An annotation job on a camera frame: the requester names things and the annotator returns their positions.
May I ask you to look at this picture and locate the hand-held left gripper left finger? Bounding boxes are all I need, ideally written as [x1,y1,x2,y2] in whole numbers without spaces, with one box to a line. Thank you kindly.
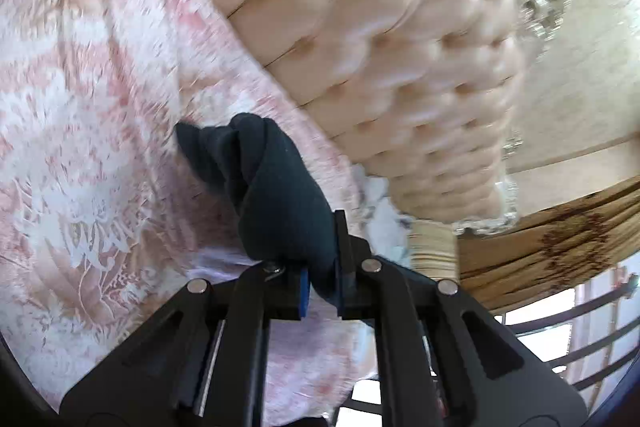
[60,263,311,427]

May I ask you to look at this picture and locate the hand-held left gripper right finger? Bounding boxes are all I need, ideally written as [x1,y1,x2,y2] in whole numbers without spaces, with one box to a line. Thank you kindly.
[332,209,589,427]

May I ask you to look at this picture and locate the navy sweatshirt with yellow print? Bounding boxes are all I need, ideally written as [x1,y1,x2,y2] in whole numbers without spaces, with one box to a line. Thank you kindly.
[175,112,342,309]

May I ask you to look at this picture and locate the striped gold pillow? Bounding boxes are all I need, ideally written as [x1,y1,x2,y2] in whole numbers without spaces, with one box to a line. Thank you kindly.
[407,220,462,284]

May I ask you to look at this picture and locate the brown patterned curtain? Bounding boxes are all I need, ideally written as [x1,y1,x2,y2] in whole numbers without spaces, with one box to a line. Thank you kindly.
[452,176,640,314]

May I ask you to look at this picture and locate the pink tufted headboard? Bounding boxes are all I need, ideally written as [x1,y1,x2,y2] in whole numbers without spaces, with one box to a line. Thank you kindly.
[155,0,527,229]

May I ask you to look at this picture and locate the black window grille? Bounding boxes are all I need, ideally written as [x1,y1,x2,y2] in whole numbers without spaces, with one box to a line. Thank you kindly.
[330,264,640,427]

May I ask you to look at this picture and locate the pink floral bedspread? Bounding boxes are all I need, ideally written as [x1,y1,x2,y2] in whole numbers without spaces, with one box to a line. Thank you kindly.
[0,0,383,427]

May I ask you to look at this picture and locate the ornate silver headboard frame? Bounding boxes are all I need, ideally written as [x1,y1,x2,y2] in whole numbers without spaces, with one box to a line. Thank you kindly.
[452,0,568,235]

